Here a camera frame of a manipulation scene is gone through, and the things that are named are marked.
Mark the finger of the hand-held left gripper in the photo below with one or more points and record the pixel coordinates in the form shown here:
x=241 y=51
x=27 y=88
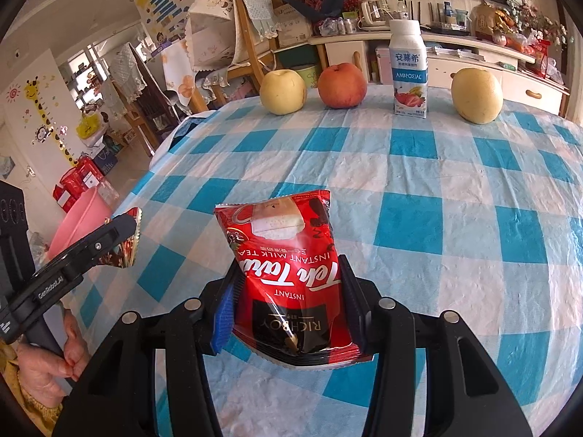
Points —
x=104 y=239

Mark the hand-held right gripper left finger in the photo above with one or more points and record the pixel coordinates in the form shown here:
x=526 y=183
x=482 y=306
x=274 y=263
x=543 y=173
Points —
x=225 y=318

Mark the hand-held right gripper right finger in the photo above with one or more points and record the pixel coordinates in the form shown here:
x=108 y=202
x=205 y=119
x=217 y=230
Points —
x=353 y=300

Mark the red gold snack wrapper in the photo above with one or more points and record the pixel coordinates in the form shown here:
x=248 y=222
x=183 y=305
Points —
x=127 y=250

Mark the pink plastic bucket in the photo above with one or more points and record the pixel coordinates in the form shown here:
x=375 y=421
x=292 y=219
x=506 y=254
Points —
x=77 y=223

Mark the red black milk tea packet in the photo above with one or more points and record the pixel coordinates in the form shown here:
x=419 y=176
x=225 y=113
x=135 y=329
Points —
x=282 y=282

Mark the person's left hand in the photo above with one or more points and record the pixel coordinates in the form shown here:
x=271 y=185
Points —
x=45 y=373

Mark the red gift boxes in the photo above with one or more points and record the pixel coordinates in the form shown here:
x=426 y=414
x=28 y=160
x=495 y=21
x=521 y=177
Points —
x=77 y=177

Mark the yellow plastic bag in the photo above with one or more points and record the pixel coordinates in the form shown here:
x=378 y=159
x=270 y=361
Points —
x=89 y=126

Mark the blue checked tablecloth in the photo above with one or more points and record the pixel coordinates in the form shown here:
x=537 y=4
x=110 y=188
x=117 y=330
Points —
x=455 y=236

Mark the dark wooden chair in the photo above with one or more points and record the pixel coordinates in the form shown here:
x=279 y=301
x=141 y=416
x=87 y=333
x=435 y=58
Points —
x=150 y=100

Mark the white cloth with orange print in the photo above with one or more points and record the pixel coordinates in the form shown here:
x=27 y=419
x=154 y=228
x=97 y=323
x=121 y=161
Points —
x=180 y=73

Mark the red apple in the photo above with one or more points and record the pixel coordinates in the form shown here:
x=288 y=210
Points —
x=341 y=86

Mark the yellow-green apple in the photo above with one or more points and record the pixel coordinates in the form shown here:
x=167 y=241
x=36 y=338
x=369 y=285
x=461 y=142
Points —
x=282 y=93

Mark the green waste bin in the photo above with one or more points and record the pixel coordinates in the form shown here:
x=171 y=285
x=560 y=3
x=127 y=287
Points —
x=309 y=75

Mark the wooden chair with lace covers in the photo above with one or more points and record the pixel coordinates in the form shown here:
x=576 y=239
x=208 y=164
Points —
x=214 y=32

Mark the white fruit yogurt drink bottle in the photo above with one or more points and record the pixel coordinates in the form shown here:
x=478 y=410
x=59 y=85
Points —
x=409 y=68

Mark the yellow pear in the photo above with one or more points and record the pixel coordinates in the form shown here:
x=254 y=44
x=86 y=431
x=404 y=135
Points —
x=477 y=95

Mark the pink storage box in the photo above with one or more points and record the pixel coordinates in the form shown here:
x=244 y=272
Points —
x=383 y=61

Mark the white television cabinet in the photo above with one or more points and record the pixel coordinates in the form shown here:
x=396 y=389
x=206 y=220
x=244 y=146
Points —
x=524 y=86

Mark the pack of small bottles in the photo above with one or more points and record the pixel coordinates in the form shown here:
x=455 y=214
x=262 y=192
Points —
x=339 y=26

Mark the white electric kettle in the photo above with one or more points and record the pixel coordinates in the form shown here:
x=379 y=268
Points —
x=371 y=13

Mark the clear water bottle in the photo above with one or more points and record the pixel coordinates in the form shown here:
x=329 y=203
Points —
x=401 y=9

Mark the red gift bag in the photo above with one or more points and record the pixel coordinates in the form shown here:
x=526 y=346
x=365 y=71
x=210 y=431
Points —
x=539 y=59

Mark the golden gift bag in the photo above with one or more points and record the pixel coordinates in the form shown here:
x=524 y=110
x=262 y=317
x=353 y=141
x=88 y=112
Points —
x=485 y=20

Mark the pink flower arrangement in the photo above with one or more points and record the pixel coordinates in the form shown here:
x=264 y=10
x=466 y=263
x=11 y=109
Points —
x=533 y=18

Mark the giraffe wall sticker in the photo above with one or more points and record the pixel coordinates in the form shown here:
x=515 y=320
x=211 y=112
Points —
x=34 y=93

